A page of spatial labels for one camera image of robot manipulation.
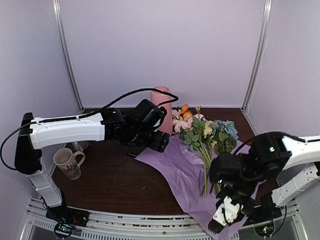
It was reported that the black ribbon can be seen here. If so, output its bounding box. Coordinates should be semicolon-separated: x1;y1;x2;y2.
127;152;138;158

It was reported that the orange flower stem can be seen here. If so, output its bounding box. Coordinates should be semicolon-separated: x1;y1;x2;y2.
181;104;193;122

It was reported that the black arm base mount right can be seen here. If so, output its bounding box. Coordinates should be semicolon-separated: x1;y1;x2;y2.
244;192;282;226

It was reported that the aluminium right corner post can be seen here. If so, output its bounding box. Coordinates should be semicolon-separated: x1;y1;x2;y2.
241;0;273;113

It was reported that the aluminium left corner post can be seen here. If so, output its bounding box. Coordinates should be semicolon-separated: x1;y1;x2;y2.
52;0;84;112

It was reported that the purple tissue paper sheet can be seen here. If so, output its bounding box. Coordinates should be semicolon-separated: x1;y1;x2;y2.
135;134;247;240

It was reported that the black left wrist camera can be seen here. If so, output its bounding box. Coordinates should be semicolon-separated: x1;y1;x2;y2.
133;99;167;131

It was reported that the clear printed glass cup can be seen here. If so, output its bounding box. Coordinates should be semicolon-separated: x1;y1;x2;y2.
53;148;86;181

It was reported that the blue hydrangea flower stem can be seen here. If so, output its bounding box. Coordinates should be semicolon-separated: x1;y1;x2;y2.
209;120;239;155

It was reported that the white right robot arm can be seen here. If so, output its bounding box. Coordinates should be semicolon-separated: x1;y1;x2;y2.
208;131;320;234

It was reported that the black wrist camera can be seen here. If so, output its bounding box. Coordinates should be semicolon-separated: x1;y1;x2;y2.
209;153;243;184
133;99;167;131

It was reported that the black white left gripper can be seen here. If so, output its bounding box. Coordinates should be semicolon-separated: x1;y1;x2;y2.
128;126;170;153

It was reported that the pink vase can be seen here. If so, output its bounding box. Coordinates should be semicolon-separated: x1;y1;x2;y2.
149;86;174;136

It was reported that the pink rose flower stem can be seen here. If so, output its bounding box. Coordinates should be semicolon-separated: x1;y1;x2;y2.
180;106;212;197

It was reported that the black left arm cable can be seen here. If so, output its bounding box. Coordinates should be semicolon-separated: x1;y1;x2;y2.
0;87;180;172

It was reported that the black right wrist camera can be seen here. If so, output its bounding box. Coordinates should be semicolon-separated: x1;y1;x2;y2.
209;153;243;184

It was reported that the yellow-inside paper cup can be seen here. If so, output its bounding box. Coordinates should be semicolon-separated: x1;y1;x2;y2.
72;141;89;152

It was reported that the cream yellow flower stem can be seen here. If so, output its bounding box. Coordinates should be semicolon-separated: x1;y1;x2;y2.
200;120;217;197

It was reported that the aluminium corner post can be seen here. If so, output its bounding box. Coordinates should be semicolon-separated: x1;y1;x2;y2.
241;0;273;113
52;0;84;112

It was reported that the white blossom flower stem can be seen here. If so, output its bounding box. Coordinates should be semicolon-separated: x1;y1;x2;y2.
172;109;193;134

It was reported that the aluminium front rail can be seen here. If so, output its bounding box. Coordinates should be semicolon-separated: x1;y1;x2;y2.
19;198;308;240

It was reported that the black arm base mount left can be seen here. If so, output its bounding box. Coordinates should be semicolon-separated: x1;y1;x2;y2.
45;205;90;227

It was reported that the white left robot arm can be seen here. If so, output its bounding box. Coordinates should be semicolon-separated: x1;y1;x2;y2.
14;99;170;222

